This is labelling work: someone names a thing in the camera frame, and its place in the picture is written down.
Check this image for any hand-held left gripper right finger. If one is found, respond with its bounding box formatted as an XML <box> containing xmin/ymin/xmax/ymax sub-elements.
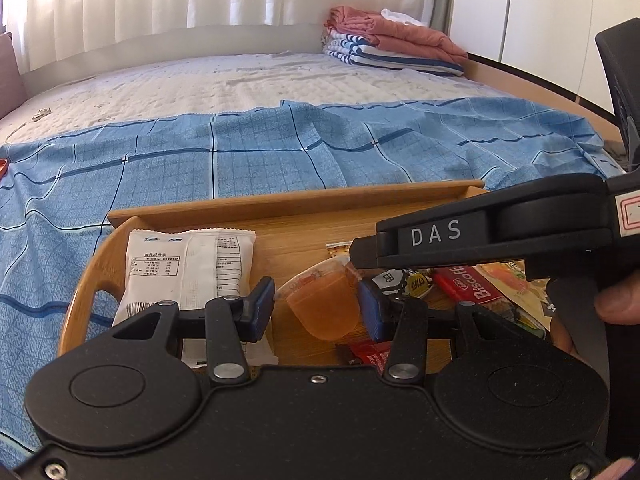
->
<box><xmin>357</xmin><ymin>277</ymin><xmax>551</xmax><ymax>386</ymax></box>

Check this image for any person's right hand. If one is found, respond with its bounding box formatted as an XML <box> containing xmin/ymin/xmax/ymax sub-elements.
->
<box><xmin>550</xmin><ymin>267</ymin><xmax>640</xmax><ymax>354</ymax></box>

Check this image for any white quilted mattress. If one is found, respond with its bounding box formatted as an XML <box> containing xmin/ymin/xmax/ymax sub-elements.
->
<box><xmin>0</xmin><ymin>52</ymin><xmax>506</xmax><ymax>146</ymax></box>

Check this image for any wooden tray with handles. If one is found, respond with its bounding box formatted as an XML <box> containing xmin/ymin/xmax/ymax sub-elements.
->
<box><xmin>57</xmin><ymin>180</ymin><xmax>551</xmax><ymax>368</ymax></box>

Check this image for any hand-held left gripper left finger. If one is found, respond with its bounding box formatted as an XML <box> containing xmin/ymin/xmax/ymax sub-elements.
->
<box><xmin>111</xmin><ymin>276</ymin><xmax>276</xmax><ymax>387</ymax></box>

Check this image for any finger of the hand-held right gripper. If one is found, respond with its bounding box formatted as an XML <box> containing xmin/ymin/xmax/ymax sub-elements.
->
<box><xmin>349</xmin><ymin>195</ymin><xmax>501</xmax><ymax>271</ymax></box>

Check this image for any blue checked bedsheet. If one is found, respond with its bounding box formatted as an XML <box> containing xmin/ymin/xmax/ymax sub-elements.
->
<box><xmin>0</xmin><ymin>97</ymin><xmax>626</xmax><ymax>466</ymax></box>

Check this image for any folded white cloth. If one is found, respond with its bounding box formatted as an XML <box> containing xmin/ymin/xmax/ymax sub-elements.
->
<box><xmin>380</xmin><ymin>8</ymin><xmax>426</xmax><ymax>26</ymax></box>

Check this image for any wooden bed frame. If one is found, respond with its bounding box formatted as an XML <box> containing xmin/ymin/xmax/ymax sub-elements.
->
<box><xmin>465</xmin><ymin>52</ymin><xmax>623</xmax><ymax>161</ymax></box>

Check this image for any folded pink blanket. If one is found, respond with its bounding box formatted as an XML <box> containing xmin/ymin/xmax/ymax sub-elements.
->
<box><xmin>327</xmin><ymin>6</ymin><xmax>469</xmax><ymax>61</ymax></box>

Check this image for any red biscuit packet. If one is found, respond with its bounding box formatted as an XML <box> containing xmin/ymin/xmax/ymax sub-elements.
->
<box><xmin>432</xmin><ymin>266</ymin><xmax>518</xmax><ymax>311</ymax></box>

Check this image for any folded blue striped towel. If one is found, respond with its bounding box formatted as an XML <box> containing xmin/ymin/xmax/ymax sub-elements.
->
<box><xmin>322</xmin><ymin>30</ymin><xmax>466</xmax><ymax>77</ymax></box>

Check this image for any white snack packet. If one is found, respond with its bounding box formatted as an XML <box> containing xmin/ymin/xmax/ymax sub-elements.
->
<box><xmin>112</xmin><ymin>229</ymin><xmax>278</xmax><ymax>366</ymax></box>

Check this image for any large yellow black packet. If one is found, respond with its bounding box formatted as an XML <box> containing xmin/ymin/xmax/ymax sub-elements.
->
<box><xmin>475</xmin><ymin>260</ymin><xmax>556</xmax><ymax>333</ymax></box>

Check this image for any white wardrobe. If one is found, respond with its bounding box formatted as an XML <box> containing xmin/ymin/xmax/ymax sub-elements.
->
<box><xmin>450</xmin><ymin>0</ymin><xmax>640</xmax><ymax>116</ymax></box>

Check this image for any orange jelly cup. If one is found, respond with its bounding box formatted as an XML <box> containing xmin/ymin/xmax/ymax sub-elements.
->
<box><xmin>275</xmin><ymin>255</ymin><xmax>373</xmax><ymax>343</ymax></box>

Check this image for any black white yellow packet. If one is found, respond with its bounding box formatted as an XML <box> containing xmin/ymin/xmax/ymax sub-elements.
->
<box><xmin>372</xmin><ymin>267</ymin><xmax>433</xmax><ymax>298</ymax></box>

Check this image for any dark red snack packet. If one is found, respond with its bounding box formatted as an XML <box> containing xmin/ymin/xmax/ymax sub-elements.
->
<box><xmin>336</xmin><ymin>337</ymin><xmax>396</xmax><ymax>376</ymax></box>

